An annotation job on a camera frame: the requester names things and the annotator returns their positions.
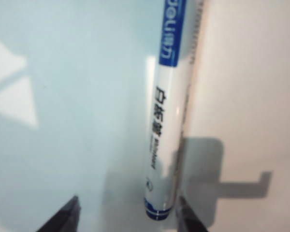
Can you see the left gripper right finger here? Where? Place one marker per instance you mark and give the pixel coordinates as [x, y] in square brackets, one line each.
[187, 220]

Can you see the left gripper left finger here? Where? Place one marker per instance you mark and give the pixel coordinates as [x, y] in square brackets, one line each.
[67, 217]

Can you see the blue whiteboard marker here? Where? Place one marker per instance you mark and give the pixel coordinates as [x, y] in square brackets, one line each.
[164, 120]

